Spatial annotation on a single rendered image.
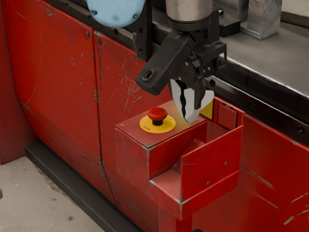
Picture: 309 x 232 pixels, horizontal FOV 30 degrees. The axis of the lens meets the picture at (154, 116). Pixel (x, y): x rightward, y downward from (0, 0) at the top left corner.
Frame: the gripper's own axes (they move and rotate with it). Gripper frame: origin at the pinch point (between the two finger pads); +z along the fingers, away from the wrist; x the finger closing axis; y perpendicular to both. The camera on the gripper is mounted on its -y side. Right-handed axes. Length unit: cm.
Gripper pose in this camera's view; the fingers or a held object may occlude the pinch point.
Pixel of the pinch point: (186, 118)
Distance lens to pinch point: 105.4
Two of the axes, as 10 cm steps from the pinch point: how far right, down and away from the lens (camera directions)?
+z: 0.8, 8.2, 5.7
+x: -6.5, -3.9, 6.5
